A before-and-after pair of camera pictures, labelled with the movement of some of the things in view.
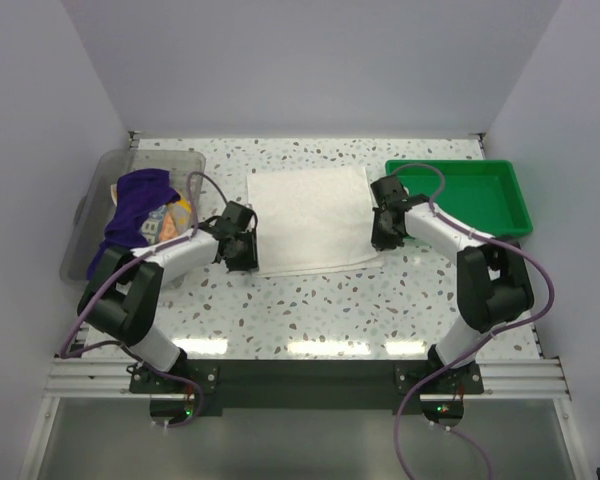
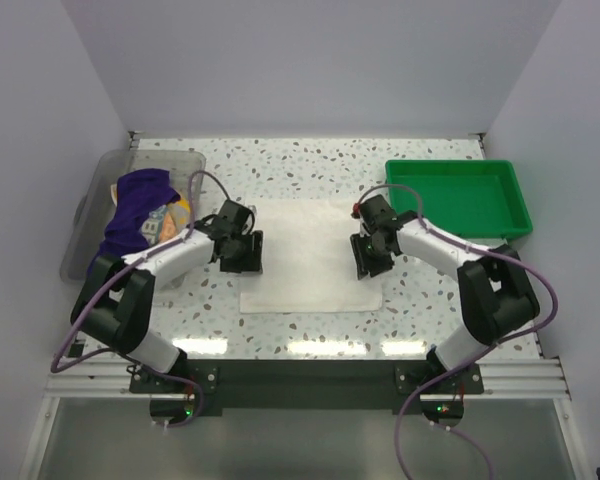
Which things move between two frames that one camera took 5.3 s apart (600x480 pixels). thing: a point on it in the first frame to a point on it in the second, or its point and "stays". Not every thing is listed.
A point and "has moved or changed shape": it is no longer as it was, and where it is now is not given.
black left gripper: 250,260 stays
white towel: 313,221 has moved or changed shape
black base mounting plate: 310,385 stays
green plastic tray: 486,195 stays
